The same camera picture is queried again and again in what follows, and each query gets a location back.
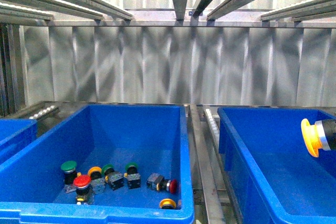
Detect red button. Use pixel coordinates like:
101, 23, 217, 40
73, 175, 94, 205

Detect yellow button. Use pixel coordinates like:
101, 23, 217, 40
301, 119, 335, 157
88, 166, 106, 195

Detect blue bin with buttons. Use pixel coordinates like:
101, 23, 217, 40
1, 105, 194, 223

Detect white roller track centre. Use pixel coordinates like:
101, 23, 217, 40
204, 108, 219, 146

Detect white roller track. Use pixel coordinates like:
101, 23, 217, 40
29, 105, 59, 121
204, 108, 219, 146

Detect red button lying sideways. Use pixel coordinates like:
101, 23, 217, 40
146, 173, 178, 194

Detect green button right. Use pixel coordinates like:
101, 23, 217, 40
124, 162, 141, 189

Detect green button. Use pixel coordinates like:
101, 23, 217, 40
124, 162, 141, 189
60, 161, 81, 193
101, 164, 124, 190

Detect green button middle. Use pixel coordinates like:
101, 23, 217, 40
101, 164, 124, 190

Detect yellow button front edge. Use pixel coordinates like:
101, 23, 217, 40
159, 198, 177, 210

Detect yellow button tilted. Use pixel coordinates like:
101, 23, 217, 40
88, 166, 106, 195

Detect white roller track left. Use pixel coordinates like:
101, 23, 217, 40
29, 105, 59, 121

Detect green button far left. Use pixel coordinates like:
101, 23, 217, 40
60, 161, 81, 193

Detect empty blue target bin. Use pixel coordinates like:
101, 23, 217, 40
218, 107, 335, 223

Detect blue bin far left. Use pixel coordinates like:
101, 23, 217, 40
1, 119, 37, 164

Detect metal divider rail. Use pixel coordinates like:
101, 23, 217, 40
190, 104, 226, 223

